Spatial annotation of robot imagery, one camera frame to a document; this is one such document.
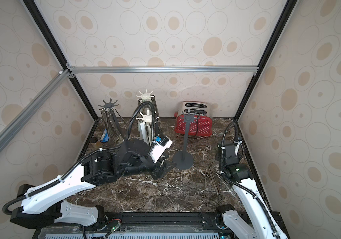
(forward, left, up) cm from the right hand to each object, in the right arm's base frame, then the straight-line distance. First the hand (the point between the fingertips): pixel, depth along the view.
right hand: (233, 151), depth 75 cm
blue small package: (+21, +81, -18) cm, 86 cm away
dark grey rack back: (+6, +24, -21) cm, 33 cm away
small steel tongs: (0, +43, +14) cm, 45 cm away
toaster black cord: (+25, +16, -8) cm, 31 cm away
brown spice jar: (+10, +81, -11) cm, 82 cm away
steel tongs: (-1, +5, -23) cm, 24 cm away
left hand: (-16, +28, +15) cm, 36 cm away
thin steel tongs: (+7, +60, +15) cm, 62 cm away
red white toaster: (+26, +12, -10) cm, 31 cm away
